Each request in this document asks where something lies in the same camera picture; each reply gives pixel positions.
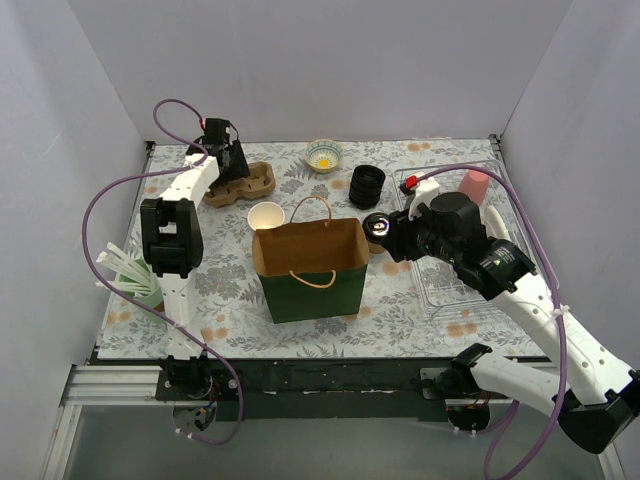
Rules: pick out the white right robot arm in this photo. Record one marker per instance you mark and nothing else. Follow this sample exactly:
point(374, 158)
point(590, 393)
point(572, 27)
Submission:
point(600, 393)

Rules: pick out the white plate rear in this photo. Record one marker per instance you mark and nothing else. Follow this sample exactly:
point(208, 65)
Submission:
point(494, 223)

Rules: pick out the green straw holder cup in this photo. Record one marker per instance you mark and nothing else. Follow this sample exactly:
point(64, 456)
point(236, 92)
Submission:
point(140, 284)

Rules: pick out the cardboard cup carrier tray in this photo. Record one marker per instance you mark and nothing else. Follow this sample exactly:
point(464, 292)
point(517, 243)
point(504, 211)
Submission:
point(260, 183)

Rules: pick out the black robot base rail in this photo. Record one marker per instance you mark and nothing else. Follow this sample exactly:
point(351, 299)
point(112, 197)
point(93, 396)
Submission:
point(316, 388)

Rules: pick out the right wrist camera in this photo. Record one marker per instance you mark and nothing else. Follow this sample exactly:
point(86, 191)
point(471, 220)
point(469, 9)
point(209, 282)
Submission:
point(418, 190)

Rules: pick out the floral tablecloth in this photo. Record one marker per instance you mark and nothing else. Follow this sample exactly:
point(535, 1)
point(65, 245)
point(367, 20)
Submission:
point(387, 309)

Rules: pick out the stack of paper cups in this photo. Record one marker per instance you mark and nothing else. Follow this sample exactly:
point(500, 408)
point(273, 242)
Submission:
point(265, 215)

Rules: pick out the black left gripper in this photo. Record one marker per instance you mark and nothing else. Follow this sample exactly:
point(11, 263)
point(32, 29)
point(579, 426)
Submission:
point(236, 163)

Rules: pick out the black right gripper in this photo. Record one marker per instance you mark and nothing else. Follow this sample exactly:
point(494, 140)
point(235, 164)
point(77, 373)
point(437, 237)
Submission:
point(400, 240)

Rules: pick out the pink plastic cup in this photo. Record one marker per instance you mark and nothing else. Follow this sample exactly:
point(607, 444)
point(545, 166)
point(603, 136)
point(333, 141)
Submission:
point(475, 185)

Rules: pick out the green brown paper bag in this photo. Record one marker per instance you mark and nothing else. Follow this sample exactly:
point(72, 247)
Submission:
point(312, 270)

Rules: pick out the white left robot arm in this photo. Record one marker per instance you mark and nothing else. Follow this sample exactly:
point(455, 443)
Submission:
point(173, 247)

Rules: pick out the stack of black lids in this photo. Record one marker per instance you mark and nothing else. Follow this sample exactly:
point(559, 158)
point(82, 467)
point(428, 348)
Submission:
point(366, 186)

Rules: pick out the yellow patterned bowl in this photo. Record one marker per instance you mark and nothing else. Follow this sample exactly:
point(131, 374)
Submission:
point(323, 155)

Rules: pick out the single brown paper cup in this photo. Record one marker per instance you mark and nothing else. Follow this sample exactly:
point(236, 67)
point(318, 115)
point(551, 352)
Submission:
point(376, 247)

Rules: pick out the white wire dish rack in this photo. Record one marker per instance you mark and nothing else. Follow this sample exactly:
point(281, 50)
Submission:
point(497, 269)

